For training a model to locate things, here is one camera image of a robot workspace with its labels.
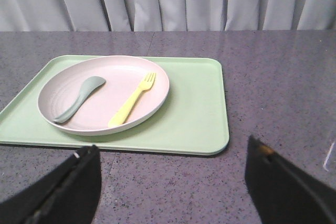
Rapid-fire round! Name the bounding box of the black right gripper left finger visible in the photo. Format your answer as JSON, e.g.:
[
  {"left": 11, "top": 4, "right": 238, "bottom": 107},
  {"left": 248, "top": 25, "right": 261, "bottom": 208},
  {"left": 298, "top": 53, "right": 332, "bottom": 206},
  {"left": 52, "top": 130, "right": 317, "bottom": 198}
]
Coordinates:
[{"left": 1, "top": 145, "right": 102, "bottom": 223}]

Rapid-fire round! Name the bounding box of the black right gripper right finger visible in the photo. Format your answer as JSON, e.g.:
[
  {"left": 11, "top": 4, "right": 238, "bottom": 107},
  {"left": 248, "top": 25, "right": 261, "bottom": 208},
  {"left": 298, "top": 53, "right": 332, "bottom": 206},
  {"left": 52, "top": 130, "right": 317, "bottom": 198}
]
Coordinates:
[{"left": 245, "top": 135, "right": 335, "bottom": 223}]

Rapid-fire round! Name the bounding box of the yellow plastic fork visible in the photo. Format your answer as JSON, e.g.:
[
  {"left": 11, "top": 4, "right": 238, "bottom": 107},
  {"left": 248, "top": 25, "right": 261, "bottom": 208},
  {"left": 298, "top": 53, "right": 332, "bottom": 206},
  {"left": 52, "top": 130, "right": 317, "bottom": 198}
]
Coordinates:
[{"left": 108, "top": 72, "right": 156, "bottom": 127}]

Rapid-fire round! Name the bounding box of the beige round plate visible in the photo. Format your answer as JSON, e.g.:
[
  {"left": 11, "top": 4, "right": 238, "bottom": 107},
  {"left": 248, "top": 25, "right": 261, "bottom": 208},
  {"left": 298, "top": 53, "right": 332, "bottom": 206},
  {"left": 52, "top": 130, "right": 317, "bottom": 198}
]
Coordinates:
[{"left": 38, "top": 56, "right": 170, "bottom": 136}]

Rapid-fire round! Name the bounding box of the sage green plastic spoon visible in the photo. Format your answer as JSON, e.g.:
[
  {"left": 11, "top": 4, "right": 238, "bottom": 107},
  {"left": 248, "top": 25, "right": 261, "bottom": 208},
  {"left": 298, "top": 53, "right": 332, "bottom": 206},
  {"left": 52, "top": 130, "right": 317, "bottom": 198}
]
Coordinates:
[{"left": 53, "top": 76, "right": 106, "bottom": 124}]

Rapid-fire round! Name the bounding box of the light green plastic tray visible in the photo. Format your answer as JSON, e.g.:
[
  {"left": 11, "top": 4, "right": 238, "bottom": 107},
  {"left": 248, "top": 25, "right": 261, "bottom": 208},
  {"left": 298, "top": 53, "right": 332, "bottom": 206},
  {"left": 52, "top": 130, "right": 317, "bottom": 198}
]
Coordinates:
[{"left": 1, "top": 55, "right": 229, "bottom": 155}]

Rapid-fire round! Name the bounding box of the white pleated curtain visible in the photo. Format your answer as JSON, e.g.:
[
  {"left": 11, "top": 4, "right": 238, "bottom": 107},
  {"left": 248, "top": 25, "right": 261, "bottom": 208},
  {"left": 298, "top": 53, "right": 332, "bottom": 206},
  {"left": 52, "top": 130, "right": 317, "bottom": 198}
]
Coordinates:
[{"left": 1, "top": 0, "right": 335, "bottom": 31}]

